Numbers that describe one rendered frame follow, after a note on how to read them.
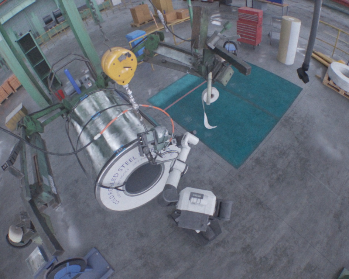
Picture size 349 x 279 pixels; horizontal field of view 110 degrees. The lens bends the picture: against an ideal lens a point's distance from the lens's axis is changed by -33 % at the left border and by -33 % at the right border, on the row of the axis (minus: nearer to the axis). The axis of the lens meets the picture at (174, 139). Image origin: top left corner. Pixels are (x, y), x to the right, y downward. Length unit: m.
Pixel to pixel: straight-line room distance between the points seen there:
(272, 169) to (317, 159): 0.93
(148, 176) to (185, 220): 1.24
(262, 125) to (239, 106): 0.63
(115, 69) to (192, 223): 1.08
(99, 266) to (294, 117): 4.32
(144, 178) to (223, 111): 2.07
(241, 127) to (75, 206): 3.33
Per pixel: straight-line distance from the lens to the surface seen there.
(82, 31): 5.84
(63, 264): 2.34
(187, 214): 1.28
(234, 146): 3.12
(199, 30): 1.43
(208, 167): 2.90
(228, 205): 1.32
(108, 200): 2.05
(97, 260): 3.06
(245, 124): 3.43
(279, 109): 3.92
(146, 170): 2.42
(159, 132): 1.53
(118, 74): 1.05
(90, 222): 3.22
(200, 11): 1.42
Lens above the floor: 2.57
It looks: 52 degrees down
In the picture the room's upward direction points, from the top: 17 degrees counter-clockwise
